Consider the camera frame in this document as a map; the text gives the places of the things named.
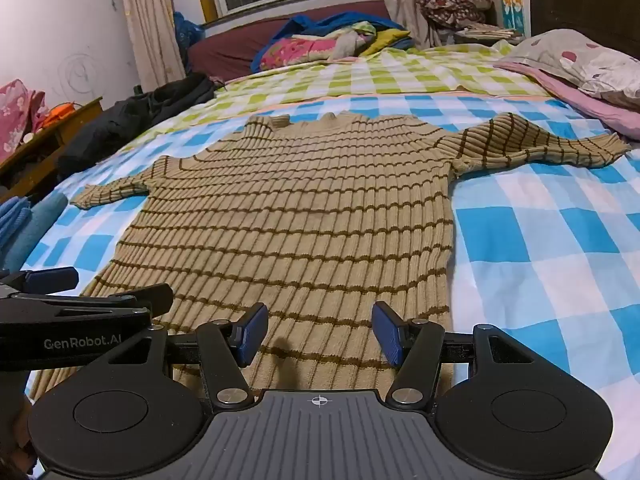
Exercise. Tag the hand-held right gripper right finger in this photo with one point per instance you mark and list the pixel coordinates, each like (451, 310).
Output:
(387, 334)

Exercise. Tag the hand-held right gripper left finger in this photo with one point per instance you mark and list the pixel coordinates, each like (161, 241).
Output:
(252, 334)

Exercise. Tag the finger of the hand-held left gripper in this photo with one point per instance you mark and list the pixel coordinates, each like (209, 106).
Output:
(52, 278)
(150, 294)

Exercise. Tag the tan striped ribbed sweater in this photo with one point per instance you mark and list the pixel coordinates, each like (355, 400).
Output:
(300, 220)

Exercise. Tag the teal folded cloth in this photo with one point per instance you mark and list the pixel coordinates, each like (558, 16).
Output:
(22, 225)

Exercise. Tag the wooden desk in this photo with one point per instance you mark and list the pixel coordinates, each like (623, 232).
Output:
(45, 142)

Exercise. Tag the orange cloth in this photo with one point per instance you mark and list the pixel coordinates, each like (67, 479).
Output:
(57, 112)

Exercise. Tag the pink floral cloth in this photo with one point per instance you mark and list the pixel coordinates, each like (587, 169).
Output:
(15, 110)

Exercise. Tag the blue green checkered bed sheet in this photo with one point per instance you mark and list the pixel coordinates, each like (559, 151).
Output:
(540, 240)

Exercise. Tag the black jacket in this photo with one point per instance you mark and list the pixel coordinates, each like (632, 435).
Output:
(130, 112)

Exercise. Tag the beige patterned curtain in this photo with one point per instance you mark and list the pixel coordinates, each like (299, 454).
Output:
(405, 5)
(150, 20)

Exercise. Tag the pink floral blanket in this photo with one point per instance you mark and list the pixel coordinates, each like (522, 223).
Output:
(295, 50)

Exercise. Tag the grey cloth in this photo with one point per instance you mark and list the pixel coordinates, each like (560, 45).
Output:
(346, 42)

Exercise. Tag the yellow cloth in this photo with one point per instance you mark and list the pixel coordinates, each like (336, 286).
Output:
(387, 39)

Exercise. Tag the pile of colourful bedding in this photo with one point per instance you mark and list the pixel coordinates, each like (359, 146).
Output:
(310, 22)

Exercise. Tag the stack of patterned cloths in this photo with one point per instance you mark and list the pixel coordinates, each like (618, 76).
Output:
(485, 32)

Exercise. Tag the white floral pillow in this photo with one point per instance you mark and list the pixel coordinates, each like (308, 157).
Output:
(585, 60)

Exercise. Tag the yellow and blue bag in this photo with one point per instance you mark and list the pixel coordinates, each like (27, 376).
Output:
(511, 5)

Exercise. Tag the dark wooden headboard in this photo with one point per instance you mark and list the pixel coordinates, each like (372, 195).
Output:
(585, 0)

